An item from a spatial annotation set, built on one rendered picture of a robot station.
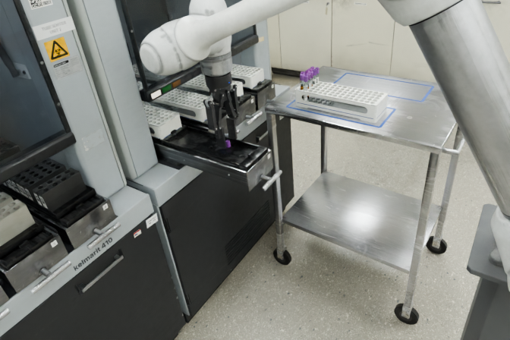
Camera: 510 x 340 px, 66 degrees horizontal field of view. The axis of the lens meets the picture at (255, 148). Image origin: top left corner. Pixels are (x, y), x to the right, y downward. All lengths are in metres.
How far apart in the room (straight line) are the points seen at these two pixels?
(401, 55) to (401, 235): 1.93
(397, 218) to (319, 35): 2.15
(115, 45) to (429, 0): 0.82
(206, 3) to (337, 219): 1.07
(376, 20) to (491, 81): 2.69
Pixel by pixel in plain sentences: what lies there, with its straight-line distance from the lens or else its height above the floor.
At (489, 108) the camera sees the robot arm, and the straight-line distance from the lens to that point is 0.68.
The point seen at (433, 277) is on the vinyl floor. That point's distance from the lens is 1.95.
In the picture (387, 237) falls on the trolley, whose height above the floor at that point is 0.28.
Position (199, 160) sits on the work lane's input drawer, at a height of 0.80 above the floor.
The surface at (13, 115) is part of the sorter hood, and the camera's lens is 1.03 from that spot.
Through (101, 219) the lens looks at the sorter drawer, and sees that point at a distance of 1.15.
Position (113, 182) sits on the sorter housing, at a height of 0.78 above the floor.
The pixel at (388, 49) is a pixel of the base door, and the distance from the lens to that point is 3.36.
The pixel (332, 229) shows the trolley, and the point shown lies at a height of 0.28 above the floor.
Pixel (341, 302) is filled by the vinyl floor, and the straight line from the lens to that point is 1.80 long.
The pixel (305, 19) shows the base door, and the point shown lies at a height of 0.56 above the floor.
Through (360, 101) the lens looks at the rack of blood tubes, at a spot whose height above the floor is 0.88.
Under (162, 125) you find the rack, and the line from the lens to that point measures 1.31.
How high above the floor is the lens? 1.44
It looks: 32 degrees down
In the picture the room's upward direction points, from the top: 6 degrees counter-clockwise
